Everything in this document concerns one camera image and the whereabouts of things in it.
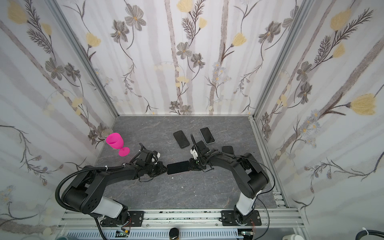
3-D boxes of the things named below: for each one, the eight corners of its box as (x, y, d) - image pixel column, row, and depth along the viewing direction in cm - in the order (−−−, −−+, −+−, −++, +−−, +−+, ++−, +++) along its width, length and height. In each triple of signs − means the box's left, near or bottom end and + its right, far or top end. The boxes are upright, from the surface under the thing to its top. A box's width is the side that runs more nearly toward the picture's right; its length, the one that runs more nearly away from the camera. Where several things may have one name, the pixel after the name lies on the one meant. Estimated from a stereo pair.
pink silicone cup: (115, 156, 99) (103, 143, 86) (118, 146, 104) (108, 132, 91) (128, 156, 99) (118, 143, 87) (131, 146, 104) (122, 132, 91)
